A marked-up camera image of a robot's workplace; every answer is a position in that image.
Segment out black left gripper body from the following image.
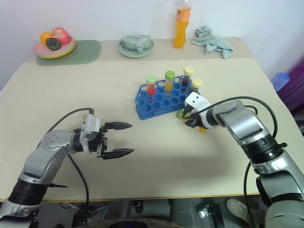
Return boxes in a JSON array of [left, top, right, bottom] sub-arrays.
[[89, 125, 110, 159]]

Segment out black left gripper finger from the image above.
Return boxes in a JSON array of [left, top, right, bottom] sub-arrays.
[[103, 148, 135, 160], [104, 121, 133, 131]]

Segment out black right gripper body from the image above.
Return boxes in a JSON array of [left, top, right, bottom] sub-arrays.
[[182, 104, 203, 130]]

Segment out green-capped orange liquid test tube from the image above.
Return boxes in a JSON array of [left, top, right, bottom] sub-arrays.
[[176, 110, 209, 134]]

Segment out blue test tube rack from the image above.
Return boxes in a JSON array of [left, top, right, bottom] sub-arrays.
[[135, 75, 202, 121]]

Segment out cream-capped dark brown test tube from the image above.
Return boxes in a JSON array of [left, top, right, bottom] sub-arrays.
[[191, 77, 203, 95]]

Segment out cream-capped dark red test tube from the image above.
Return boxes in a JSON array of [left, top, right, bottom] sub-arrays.
[[181, 66, 195, 92]]

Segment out green-capped yellow liquid test tube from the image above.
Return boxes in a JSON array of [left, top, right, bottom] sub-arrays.
[[164, 70, 176, 97]]

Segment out green-capped red liquid test tube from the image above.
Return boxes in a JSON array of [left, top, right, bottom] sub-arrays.
[[145, 75, 157, 102]]

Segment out black zip tie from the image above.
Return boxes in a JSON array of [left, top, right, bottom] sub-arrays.
[[48, 182, 68, 190]]

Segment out pale green plate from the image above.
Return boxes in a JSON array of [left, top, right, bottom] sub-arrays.
[[117, 38, 155, 58]]

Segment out orange soda plastic bottle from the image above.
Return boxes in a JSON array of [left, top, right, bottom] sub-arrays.
[[174, 0, 192, 50]]

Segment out crumpled grey cloth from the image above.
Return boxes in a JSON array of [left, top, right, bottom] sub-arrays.
[[191, 24, 235, 59]]

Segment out green placemat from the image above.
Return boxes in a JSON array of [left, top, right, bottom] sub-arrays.
[[36, 39, 102, 67]]

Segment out grey-green stacked bowls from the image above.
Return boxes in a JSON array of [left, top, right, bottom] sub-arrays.
[[119, 34, 152, 52]]

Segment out yellow plate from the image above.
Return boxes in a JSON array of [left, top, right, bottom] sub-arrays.
[[36, 41, 77, 59]]

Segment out white shoe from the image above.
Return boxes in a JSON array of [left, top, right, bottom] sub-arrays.
[[225, 198, 250, 225]]

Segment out blue ribbed plastic stack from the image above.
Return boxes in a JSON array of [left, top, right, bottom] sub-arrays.
[[271, 72, 291, 92]]

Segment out dark green toy fruit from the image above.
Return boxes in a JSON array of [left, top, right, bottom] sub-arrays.
[[45, 37, 61, 51]]

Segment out purple plastic object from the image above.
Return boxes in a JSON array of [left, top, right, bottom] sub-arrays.
[[277, 57, 304, 117]]

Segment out red toy apple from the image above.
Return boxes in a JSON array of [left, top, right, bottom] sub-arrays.
[[52, 27, 72, 45]]

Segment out pink plate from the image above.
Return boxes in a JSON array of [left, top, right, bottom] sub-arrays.
[[33, 37, 75, 56]]

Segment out orange toy fruit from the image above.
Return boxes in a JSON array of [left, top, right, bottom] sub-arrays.
[[39, 32, 54, 45]]

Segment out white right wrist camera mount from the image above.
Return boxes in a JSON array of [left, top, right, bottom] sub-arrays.
[[184, 92, 212, 130]]

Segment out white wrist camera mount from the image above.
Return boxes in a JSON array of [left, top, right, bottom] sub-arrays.
[[184, 92, 212, 130], [79, 114, 102, 155]]

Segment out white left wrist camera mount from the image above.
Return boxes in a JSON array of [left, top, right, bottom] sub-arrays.
[[79, 114, 102, 155]]

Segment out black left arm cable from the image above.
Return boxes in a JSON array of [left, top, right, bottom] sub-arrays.
[[46, 107, 95, 212]]

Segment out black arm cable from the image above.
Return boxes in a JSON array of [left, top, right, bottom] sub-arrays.
[[46, 107, 95, 212], [196, 95, 278, 226]]

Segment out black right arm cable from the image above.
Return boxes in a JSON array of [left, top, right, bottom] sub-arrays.
[[196, 95, 278, 226]]

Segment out black metal bracket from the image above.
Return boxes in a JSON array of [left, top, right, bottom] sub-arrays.
[[71, 208, 94, 227], [199, 203, 225, 228]]

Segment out grey table pedestal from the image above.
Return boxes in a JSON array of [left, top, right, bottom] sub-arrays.
[[170, 199, 199, 226]]

